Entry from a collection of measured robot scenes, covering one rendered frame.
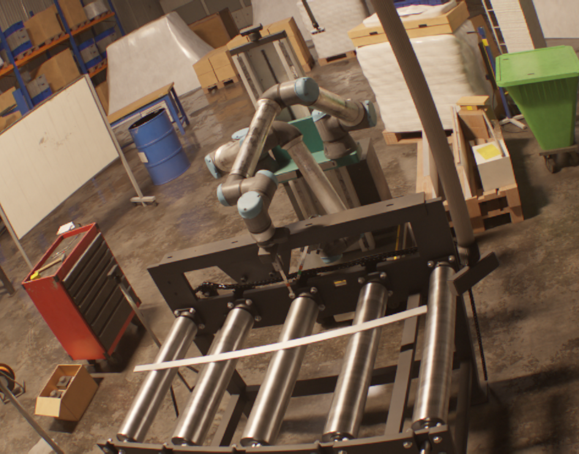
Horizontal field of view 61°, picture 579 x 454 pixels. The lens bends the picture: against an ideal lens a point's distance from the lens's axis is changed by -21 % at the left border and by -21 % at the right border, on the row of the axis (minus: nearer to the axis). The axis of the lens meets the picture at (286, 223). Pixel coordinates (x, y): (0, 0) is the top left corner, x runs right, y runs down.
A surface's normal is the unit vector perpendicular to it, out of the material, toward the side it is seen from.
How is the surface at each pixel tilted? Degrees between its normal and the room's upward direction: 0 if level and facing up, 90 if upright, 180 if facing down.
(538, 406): 0
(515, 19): 90
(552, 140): 101
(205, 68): 90
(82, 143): 90
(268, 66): 90
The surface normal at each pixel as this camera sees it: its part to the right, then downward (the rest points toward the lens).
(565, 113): -0.28, 0.69
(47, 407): -0.44, -0.54
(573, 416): -0.38, -0.83
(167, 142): 0.59, 0.14
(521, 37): -0.63, 0.56
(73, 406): 0.90, -0.21
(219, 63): -0.19, 0.51
